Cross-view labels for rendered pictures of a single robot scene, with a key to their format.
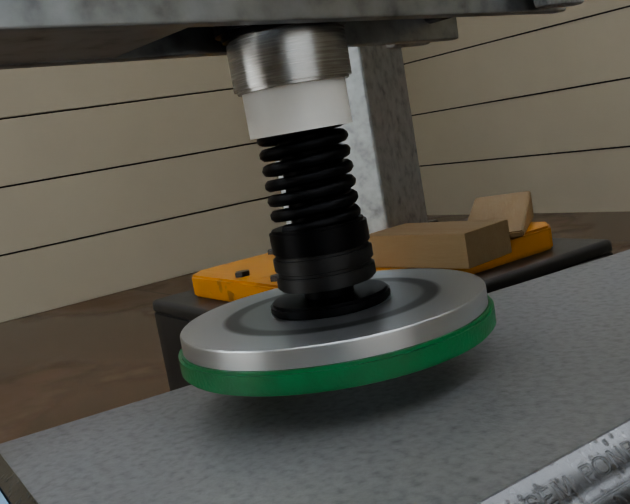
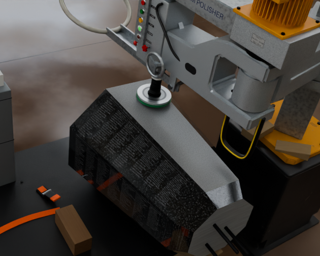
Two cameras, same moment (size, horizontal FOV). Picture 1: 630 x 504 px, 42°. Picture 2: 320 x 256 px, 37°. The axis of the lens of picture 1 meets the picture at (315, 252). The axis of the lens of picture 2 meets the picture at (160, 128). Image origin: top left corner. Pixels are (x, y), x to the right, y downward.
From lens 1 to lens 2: 2.91 m
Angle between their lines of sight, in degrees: 78
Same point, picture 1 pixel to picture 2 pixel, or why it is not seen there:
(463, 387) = (144, 106)
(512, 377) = (145, 110)
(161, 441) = not seen: hidden behind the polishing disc
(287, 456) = (133, 95)
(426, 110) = not seen: outside the picture
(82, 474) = (137, 84)
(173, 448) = not seen: hidden behind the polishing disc
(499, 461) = (124, 104)
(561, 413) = (132, 109)
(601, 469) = (123, 110)
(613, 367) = (142, 116)
